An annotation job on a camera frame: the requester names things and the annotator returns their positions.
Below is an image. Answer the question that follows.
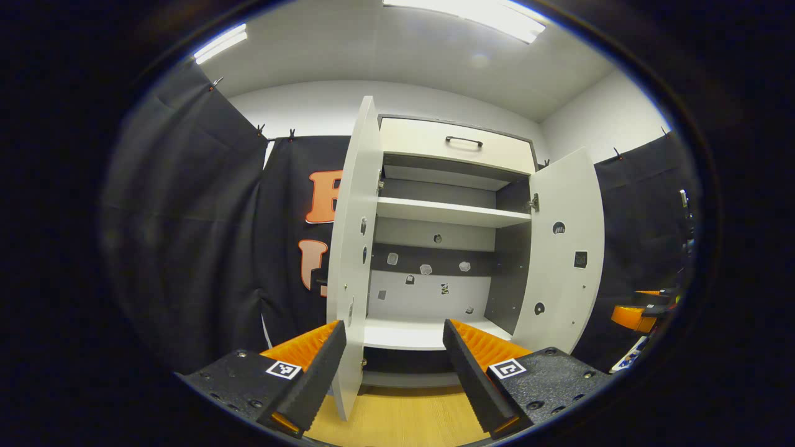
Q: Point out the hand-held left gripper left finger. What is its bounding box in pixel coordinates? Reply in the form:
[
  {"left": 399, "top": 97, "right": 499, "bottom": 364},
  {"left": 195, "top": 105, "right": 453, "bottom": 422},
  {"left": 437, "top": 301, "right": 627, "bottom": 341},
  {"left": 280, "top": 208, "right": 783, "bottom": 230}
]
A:
[{"left": 176, "top": 320, "right": 347, "bottom": 438}]

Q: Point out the beige double-door shoe cabinet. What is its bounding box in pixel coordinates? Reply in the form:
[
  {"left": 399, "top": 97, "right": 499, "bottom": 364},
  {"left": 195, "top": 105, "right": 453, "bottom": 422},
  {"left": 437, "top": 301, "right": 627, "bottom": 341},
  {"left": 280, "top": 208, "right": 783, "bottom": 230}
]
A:
[{"left": 363, "top": 114, "right": 540, "bottom": 389}]

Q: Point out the beige cabinet door camera sticker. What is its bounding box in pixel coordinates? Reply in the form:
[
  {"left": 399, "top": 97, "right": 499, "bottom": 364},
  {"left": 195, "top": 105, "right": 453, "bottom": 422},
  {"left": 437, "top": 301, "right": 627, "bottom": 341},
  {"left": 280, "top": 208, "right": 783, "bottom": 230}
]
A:
[{"left": 325, "top": 95, "right": 384, "bottom": 422}]

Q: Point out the black backdrop cloth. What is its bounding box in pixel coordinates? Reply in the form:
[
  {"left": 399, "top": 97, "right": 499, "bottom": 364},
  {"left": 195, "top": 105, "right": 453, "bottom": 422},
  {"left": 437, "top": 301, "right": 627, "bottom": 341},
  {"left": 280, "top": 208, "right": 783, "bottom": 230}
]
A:
[{"left": 99, "top": 59, "right": 706, "bottom": 376}]

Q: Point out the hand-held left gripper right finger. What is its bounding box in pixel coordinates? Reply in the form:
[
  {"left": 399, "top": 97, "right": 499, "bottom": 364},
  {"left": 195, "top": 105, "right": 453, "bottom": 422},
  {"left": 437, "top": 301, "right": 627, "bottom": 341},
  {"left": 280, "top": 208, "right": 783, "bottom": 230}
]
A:
[{"left": 442, "top": 318, "right": 612, "bottom": 440}]

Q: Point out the beige cabinet door headphone sticker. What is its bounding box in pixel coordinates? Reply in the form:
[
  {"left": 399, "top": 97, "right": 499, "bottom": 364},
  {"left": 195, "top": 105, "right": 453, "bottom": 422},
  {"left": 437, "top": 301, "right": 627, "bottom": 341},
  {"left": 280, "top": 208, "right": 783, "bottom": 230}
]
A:
[{"left": 511, "top": 147, "right": 606, "bottom": 356}]

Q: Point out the white cabinet shelf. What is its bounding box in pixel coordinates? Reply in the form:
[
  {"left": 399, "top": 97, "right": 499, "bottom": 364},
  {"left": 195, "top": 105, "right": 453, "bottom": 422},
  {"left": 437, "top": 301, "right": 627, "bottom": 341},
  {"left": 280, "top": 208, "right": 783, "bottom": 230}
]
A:
[{"left": 376, "top": 197, "right": 533, "bottom": 228}]

